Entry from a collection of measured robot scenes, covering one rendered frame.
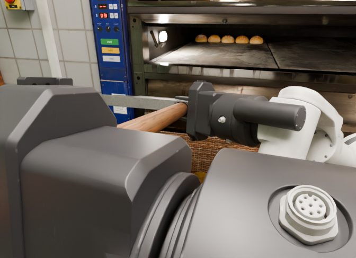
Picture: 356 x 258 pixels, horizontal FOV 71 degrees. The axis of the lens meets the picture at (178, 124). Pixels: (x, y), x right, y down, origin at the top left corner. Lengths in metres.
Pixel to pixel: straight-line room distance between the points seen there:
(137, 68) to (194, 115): 0.78
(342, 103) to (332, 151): 0.80
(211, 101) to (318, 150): 0.20
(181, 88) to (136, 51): 0.27
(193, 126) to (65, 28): 1.03
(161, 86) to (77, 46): 0.46
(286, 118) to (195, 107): 0.20
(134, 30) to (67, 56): 0.40
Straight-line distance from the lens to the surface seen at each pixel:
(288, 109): 0.35
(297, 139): 0.38
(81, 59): 1.38
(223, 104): 0.43
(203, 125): 0.48
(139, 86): 1.26
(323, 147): 0.47
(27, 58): 1.60
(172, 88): 1.23
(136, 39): 1.22
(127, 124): 0.27
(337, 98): 1.25
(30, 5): 1.48
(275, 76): 1.15
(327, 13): 0.99
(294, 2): 0.98
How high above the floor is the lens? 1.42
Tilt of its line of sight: 25 degrees down
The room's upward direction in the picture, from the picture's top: straight up
